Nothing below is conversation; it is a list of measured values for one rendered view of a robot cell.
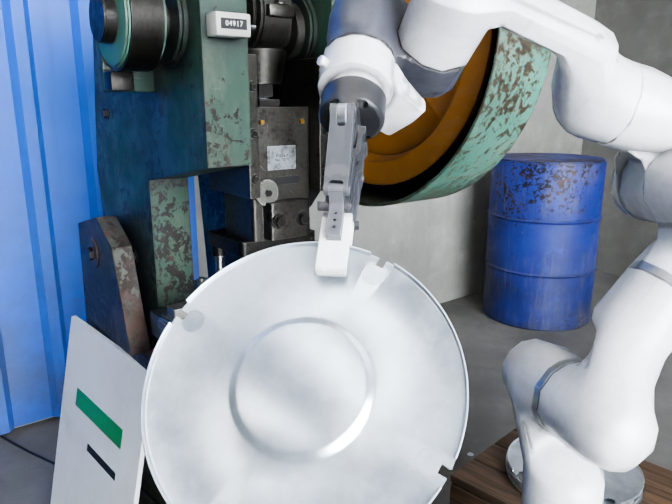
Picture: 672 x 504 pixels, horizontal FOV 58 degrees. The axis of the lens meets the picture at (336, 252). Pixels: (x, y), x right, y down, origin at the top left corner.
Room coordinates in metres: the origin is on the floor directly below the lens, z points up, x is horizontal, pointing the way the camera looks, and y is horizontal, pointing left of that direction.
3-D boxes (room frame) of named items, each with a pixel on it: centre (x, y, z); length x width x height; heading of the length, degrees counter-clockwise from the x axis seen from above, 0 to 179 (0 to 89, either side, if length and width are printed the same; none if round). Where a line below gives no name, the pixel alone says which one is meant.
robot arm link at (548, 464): (0.81, -0.32, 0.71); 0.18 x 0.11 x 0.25; 15
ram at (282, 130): (1.35, 0.14, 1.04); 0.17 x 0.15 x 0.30; 38
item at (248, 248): (1.38, 0.17, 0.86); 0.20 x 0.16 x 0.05; 128
